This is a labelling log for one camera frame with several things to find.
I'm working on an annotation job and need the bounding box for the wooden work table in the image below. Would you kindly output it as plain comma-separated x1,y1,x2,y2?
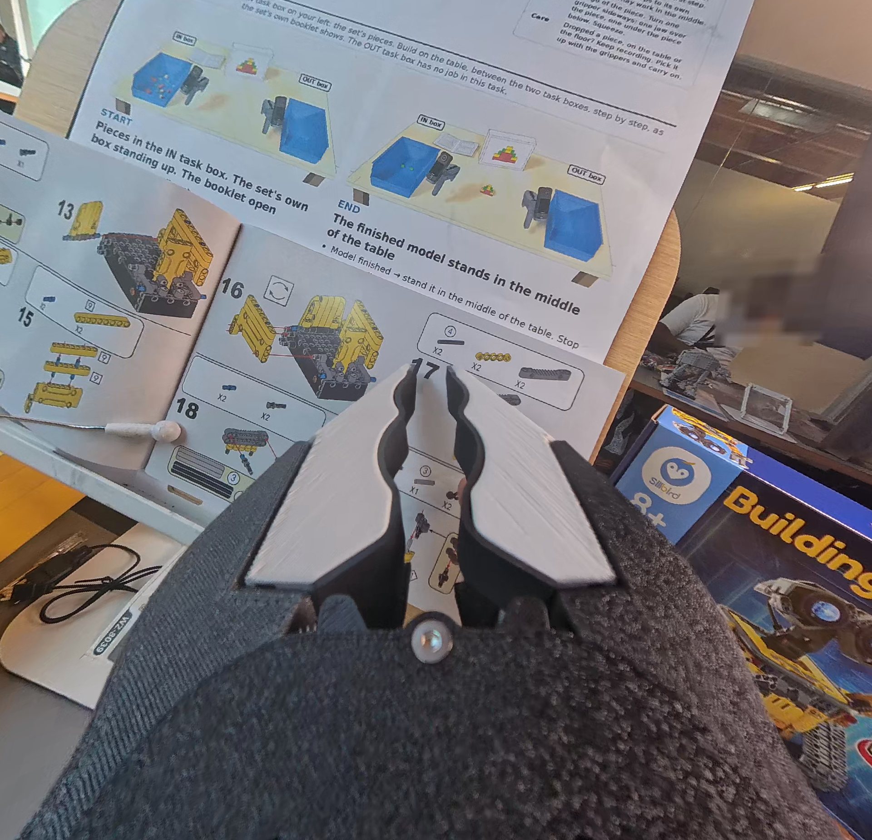
630,363,872,487

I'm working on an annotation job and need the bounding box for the grey lego walker model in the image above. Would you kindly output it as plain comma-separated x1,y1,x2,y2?
657,348,733,399

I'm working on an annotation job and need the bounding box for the clear acrylic case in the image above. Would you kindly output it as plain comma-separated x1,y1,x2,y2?
739,382,796,437

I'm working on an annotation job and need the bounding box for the black power cable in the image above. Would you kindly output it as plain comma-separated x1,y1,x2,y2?
0,543,164,624

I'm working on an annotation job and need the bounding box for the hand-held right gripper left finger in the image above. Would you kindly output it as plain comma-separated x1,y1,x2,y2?
244,363,418,590

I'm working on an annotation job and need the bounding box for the white book stand with stickers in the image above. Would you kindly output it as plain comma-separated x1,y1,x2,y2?
0,0,682,548

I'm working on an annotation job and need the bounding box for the large lego instruction sheet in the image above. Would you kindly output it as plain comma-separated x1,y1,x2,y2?
0,111,628,623

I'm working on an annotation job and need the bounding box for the printed lego set box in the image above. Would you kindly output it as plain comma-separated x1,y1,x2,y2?
609,404,872,840

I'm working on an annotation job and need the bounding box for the white instruction board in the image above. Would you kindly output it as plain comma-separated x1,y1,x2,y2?
0,523,192,711

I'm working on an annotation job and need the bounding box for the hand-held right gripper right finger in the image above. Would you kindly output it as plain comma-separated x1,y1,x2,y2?
446,365,617,590

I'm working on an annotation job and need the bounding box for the metal spring clip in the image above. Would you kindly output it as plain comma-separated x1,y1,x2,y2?
0,414,183,442

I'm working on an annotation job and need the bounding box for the white printed task sheet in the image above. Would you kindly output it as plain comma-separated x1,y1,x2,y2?
66,0,767,364

